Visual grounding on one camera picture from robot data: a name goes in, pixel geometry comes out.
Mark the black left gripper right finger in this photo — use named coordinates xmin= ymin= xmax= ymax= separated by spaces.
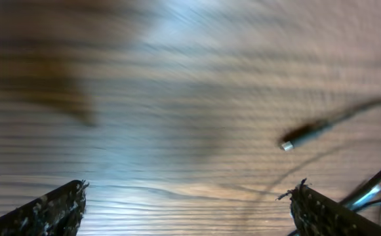
xmin=278 ymin=181 xmax=381 ymax=236

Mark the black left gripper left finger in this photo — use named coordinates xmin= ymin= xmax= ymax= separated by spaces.
xmin=0 ymin=180 xmax=89 ymax=236

